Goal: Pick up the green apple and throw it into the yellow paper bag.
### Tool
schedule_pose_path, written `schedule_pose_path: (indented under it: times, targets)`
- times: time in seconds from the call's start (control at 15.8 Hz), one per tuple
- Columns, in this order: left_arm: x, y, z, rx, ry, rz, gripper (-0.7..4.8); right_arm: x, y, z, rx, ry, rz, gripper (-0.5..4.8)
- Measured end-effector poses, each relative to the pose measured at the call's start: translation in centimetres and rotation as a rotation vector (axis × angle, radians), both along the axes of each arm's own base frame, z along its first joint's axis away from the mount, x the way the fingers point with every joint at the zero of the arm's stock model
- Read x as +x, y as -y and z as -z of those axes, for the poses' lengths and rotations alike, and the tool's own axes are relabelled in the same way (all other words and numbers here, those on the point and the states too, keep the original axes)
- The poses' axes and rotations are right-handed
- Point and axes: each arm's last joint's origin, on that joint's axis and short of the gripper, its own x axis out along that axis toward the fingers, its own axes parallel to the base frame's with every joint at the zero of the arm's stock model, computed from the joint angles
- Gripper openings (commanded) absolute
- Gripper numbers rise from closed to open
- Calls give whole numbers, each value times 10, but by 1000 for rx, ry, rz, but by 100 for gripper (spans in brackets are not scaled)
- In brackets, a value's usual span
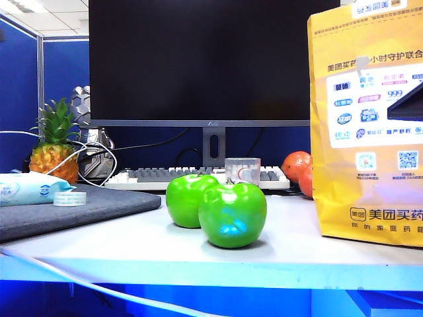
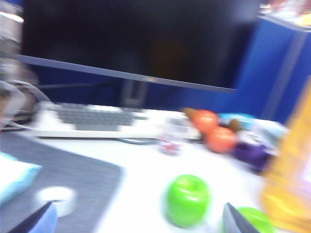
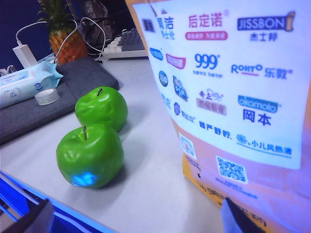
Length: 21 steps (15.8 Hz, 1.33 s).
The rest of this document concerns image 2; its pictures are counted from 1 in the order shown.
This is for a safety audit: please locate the purple package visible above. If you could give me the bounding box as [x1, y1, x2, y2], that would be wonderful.
[232, 140, 276, 172]

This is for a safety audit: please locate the clear plastic jar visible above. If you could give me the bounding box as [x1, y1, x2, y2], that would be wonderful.
[157, 116, 190, 156]

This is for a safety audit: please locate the green apple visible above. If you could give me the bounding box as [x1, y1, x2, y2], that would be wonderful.
[163, 174, 211, 229]
[236, 206, 276, 233]

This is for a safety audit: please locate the clear tape roll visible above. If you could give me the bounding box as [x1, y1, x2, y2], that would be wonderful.
[35, 186, 79, 218]

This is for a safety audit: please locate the white grey mechanical keyboard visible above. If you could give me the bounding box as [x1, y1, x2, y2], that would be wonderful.
[30, 101, 204, 142]

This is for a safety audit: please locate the red tomato front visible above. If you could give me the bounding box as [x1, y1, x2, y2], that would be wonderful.
[205, 126, 238, 154]

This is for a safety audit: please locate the grey desk mat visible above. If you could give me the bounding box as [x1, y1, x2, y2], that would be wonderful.
[0, 133, 126, 233]

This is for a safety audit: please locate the red tomato rear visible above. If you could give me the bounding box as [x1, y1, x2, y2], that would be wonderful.
[184, 108, 221, 134]

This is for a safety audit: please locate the blue white snack package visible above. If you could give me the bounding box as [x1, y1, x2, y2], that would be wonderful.
[217, 112, 289, 149]

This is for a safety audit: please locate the light blue wet wipes pack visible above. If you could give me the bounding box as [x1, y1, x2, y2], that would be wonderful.
[0, 152, 42, 207]

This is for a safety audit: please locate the yellow printed paper bag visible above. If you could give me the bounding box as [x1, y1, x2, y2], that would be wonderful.
[259, 75, 311, 233]

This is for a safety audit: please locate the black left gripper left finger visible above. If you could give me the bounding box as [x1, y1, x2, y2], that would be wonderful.
[7, 200, 58, 233]

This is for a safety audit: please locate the red tomato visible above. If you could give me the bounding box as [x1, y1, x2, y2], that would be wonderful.
[205, 126, 238, 154]
[184, 108, 221, 134]

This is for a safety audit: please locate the grey monitor stand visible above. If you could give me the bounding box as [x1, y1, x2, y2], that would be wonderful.
[122, 79, 148, 109]

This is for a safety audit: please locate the blue cubicle side partition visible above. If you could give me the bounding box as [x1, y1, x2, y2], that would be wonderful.
[239, 13, 311, 125]

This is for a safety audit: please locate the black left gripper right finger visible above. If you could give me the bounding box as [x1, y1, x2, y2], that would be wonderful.
[223, 202, 259, 233]

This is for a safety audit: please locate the black computer monitor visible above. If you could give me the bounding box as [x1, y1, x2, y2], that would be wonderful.
[20, 0, 262, 93]

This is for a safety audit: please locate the silver robot figure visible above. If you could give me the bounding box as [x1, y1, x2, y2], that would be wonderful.
[0, 0, 39, 127]

